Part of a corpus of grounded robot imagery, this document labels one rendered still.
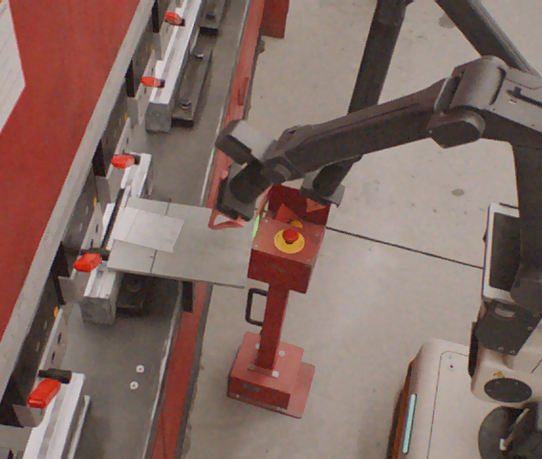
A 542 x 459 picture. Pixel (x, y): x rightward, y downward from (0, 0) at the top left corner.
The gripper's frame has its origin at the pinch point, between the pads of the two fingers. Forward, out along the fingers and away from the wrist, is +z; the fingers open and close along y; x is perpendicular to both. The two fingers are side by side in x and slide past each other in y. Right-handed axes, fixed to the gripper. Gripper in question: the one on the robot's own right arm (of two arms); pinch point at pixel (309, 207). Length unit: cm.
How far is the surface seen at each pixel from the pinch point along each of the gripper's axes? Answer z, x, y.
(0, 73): -76, 71, 46
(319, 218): 6.5, -4.4, -4.6
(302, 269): 3.4, 15.2, -3.7
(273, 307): 33.7, 8.0, -5.7
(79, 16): -67, 48, 48
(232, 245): -16.6, 32.6, 15.1
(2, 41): -79, 69, 47
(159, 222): -12.7, 32.2, 30.1
